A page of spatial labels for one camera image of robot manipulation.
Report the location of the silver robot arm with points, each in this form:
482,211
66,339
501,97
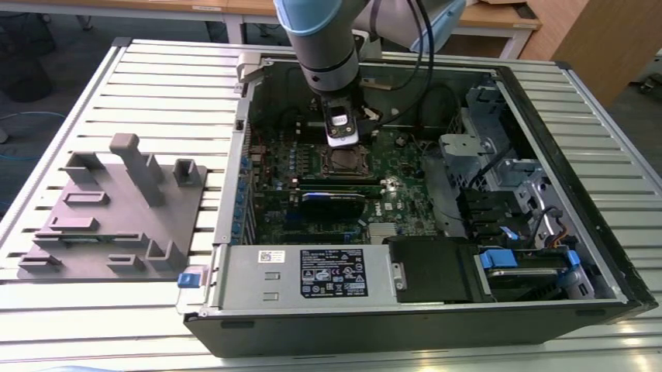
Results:
326,50

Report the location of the dark office chair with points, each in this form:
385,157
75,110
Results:
26,81

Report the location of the silver metal drive cage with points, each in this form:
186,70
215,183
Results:
461,149

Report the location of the hard disk in blue carrier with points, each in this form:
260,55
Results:
500,259

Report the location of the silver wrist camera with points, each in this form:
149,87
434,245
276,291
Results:
342,139

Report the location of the black graphics card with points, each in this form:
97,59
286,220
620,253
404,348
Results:
332,209

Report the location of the green RAM stick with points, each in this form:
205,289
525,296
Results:
86,238
341,188

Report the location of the round coin battery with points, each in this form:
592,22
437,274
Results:
402,139

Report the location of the silver power supply unit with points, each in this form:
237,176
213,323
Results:
249,279

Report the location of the wooden desk white frame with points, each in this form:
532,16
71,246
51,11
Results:
492,22
130,4

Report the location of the grey parts rack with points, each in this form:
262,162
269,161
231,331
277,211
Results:
130,224

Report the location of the green motherboard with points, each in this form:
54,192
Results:
409,201

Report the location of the black open PC case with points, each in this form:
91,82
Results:
362,331

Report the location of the black plastic disk bay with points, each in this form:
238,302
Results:
486,209

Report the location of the blue case latch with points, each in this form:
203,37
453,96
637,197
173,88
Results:
187,282

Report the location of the grey case release latch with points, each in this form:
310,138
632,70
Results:
247,66

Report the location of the CPU socket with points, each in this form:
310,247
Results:
349,174

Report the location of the silver CPU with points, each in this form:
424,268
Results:
348,162

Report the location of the silver chipset heat sink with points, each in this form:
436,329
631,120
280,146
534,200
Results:
384,229

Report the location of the black fan shroud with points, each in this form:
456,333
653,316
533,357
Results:
434,271

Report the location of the wooden cabinet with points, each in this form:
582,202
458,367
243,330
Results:
595,38

